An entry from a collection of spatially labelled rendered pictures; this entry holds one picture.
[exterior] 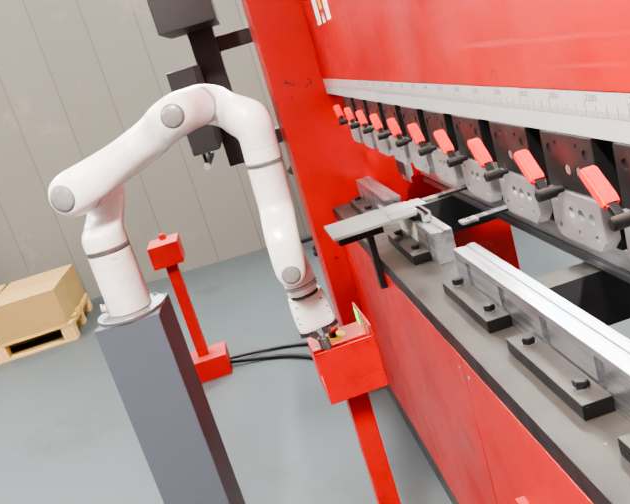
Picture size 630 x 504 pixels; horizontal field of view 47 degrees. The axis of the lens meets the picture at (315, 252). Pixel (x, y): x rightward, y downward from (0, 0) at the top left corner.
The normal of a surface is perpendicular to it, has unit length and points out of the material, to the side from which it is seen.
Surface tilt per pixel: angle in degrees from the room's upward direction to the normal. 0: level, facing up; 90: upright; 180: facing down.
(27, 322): 90
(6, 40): 90
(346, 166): 90
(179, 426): 90
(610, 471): 0
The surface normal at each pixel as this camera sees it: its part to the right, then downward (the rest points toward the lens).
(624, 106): -0.95, 0.31
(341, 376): 0.18, 0.23
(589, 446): -0.28, -0.92
